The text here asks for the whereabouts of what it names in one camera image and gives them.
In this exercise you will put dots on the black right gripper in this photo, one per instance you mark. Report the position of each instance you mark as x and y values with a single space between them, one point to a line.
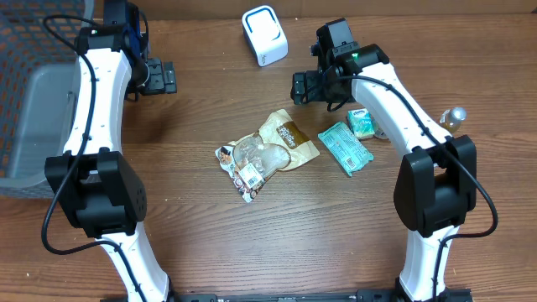
314 84

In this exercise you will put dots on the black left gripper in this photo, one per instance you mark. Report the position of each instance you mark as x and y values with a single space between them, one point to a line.
158 84

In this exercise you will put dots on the mint green snack packet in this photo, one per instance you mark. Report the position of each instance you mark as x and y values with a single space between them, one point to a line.
351 155

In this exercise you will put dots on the brown printed snack pouch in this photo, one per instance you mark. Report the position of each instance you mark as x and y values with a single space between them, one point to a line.
278 145

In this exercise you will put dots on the yellow liquid bottle grey cap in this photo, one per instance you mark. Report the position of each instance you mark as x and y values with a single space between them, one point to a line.
451 119

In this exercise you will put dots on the green white Knorr container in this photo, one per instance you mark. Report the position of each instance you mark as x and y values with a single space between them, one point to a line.
379 133

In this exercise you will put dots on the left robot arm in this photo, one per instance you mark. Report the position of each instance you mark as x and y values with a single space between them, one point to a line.
95 186

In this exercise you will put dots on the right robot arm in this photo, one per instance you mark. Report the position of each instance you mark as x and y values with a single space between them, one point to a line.
436 185

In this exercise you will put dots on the white barcode scanner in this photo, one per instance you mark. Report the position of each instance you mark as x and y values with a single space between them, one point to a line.
264 35

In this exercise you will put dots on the dark grey mesh basket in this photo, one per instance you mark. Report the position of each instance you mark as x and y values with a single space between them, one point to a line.
40 80

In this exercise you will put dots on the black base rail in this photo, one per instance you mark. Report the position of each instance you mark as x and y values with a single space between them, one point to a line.
285 297

